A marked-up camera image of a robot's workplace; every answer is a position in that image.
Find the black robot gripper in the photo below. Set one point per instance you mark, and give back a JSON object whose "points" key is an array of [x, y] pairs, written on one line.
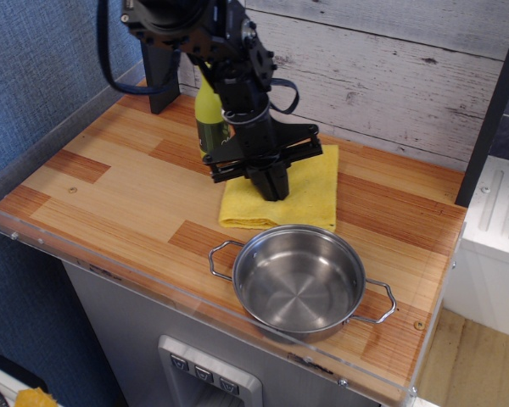
{"points": [[262, 151]]}

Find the yellow towel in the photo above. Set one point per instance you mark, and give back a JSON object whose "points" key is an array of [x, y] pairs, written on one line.
{"points": [[312, 199]]}

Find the yellow olive oil bottle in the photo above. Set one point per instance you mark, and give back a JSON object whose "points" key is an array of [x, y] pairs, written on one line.
{"points": [[212, 130]]}

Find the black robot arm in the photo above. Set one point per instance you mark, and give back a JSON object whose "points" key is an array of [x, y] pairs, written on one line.
{"points": [[220, 38]]}

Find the stainless steel pot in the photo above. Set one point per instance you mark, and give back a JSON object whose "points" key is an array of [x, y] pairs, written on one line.
{"points": [[300, 281]]}

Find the clear acrylic table guard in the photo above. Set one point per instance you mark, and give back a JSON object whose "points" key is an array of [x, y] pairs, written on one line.
{"points": [[88, 177]]}

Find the grey toy fridge cabinet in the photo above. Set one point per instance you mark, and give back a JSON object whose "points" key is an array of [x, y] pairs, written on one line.
{"points": [[129, 323]]}

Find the silver dispenser button panel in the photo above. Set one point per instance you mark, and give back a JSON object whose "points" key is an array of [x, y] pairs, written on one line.
{"points": [[196, 378]]}

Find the white ribbed side unit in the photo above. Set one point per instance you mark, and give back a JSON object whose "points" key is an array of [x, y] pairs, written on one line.
{"points": [[478, 284]]}

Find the yellow object bottom left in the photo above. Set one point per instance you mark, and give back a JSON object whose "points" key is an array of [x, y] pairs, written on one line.
{"points": [[34, 397]]}

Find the dark grey right post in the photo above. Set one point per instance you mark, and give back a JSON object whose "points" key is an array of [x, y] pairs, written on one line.
{"points": [[485, 138]]}

